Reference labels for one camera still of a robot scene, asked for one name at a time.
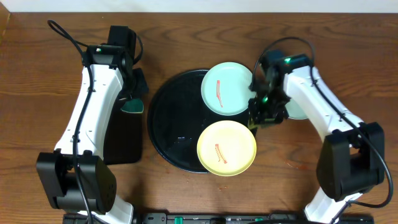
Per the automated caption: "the light green plate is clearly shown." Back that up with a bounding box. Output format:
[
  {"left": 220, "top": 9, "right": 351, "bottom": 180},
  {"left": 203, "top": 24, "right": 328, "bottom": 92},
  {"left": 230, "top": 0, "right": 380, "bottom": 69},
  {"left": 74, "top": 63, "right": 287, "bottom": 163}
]
[{"left": 201, "top": 62, "right": 256, "bottom": 116}]

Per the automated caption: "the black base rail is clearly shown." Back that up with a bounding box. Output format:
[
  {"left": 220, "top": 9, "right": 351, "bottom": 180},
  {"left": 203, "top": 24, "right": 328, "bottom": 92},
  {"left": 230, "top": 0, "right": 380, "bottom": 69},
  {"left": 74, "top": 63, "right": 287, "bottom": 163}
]
[{"left": 62, "top": 213, "right": 375, "bottom": 224}]

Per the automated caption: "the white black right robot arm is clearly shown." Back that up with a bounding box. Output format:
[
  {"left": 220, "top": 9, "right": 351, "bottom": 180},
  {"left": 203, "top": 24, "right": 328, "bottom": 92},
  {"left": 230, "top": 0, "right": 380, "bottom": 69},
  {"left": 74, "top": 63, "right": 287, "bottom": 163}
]
[{"left": 249, "top": 50, "right": 385, "bottom": 223}]

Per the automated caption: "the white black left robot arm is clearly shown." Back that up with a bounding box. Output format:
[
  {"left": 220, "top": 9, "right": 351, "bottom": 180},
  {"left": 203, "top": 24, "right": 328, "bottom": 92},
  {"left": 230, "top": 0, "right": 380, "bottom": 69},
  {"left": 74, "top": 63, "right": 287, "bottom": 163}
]
[{"left": 36, "top": 43, "right": 148, "bottom": 223}]

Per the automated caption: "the green scrubbing sponge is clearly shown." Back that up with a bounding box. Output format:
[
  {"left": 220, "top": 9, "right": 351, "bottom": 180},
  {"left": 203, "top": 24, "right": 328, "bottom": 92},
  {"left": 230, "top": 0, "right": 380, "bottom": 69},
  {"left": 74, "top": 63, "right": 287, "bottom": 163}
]
[{"left": 121, "top": 98, "right": 144, "bottom": 114}]

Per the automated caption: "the yellow plate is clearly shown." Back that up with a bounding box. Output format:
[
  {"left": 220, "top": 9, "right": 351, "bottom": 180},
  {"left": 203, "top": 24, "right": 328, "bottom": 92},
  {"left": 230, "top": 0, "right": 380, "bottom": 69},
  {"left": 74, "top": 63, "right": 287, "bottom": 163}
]
[{"left": 197, "top": 120, "right": 257, "bottom": 177}]

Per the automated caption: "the round black serving tray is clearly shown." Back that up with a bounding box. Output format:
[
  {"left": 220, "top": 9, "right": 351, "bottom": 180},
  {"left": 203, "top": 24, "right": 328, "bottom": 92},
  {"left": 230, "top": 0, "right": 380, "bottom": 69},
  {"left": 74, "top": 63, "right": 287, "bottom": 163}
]
[{"left": 147, "top": 69, "right": 249, "bottom": 173}]

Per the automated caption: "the black rectangular sponge tray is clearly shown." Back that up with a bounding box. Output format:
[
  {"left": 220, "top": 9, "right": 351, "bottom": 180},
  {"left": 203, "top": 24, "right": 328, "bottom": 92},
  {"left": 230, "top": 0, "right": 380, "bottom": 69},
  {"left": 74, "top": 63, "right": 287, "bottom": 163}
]
[{"left": 103, "top": 100, "right": 143, "bottom": 165}]

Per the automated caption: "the light blue plate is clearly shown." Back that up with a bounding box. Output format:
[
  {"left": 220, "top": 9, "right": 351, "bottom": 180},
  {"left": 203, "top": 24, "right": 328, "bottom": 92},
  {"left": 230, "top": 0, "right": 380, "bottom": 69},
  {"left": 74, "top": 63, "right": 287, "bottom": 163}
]
[{"left": 285, "top": 98, "right": 308, "bottom": 120}]

